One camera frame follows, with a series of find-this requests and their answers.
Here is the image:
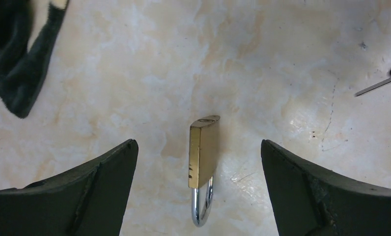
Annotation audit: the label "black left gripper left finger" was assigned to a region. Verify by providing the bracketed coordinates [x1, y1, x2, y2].
[0, 139, 139, 236]

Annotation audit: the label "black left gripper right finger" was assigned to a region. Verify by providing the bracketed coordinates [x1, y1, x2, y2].
[261, 140, 391, 236]

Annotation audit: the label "silver padlock keys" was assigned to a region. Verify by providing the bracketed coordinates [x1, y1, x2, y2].
[354, 77, 391, 97]

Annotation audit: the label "brass padlock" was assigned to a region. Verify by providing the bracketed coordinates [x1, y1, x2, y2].
[188, 115, 220, 227]

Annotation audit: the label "black floral plush blanket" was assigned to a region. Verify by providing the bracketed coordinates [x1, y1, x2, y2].
[0, 0, 69, 118]

